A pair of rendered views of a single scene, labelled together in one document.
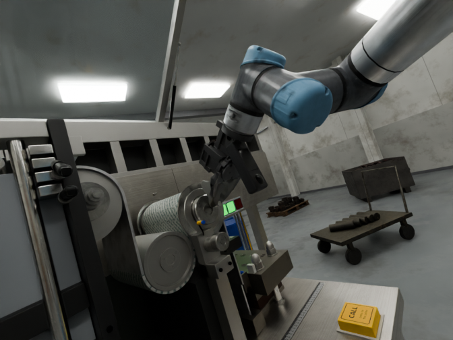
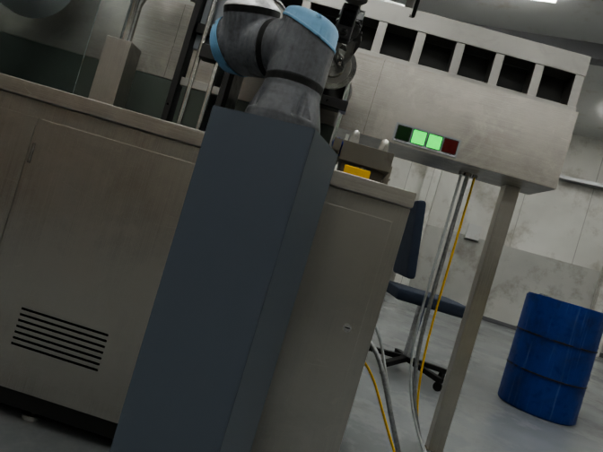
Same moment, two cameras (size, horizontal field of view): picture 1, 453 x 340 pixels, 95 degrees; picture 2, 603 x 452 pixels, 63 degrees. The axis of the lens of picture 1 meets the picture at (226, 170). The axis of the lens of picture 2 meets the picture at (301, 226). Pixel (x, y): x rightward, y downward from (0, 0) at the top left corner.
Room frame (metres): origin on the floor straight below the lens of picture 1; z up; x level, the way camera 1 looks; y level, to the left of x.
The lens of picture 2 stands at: (-0.43, -1.12, 0.73)
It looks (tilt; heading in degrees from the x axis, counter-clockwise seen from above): 0 degrees down; 49
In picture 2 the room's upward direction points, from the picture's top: 17 degrees clockwise
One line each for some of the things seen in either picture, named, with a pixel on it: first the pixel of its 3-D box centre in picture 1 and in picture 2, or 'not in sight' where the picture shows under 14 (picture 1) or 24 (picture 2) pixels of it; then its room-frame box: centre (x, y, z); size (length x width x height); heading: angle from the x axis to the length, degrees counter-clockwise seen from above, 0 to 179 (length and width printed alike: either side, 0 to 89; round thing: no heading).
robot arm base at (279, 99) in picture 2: not in sight; (287, 107); (0.13, -0.33, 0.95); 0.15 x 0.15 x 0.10
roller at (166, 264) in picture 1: (147, 258); not in sight; (0.55, 0.27, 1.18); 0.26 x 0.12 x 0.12; 46
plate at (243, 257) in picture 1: (232, 267); (362, 165); (0.79, 0.09, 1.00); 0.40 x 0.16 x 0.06; 46
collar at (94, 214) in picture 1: (84, 204); not in sight; (0.36, 0.25, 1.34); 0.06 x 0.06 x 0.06; 46
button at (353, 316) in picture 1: (358, 318); (355, 173); (0.51, -0.18, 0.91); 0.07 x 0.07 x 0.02; 46
